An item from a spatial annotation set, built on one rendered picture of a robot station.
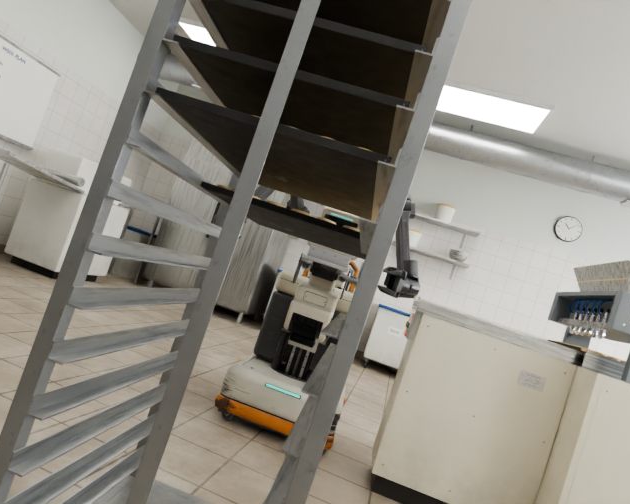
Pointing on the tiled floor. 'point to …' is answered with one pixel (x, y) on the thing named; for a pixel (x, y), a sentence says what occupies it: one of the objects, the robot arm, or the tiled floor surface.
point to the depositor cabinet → (600, 444)
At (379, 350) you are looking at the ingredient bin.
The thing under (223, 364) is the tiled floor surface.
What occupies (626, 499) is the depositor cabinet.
